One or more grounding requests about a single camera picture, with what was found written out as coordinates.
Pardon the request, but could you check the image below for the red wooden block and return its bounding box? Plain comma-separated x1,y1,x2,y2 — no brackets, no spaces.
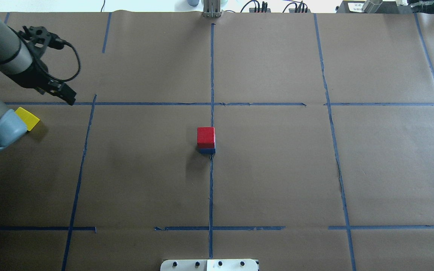
197,127,216,149

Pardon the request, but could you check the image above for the aluminium frame post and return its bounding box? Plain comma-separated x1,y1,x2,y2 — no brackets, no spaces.
201,0,222,18

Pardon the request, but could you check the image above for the white pedestal column base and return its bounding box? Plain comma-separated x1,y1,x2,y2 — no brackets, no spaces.
160,259,260,271

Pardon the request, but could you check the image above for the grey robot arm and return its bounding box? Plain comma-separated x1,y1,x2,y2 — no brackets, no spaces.
0,17,81,152

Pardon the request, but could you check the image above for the black power strip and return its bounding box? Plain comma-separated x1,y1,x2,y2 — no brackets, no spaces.
246,0,272,13
286,1,310,13

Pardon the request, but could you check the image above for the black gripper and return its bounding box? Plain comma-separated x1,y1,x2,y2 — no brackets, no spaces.
12,62,76,106

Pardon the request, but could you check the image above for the yellow wooden block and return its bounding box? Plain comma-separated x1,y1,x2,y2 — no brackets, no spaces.
15,107,40,132

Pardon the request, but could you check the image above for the blue wooden block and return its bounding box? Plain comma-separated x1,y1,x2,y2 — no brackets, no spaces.
198,148,216,154

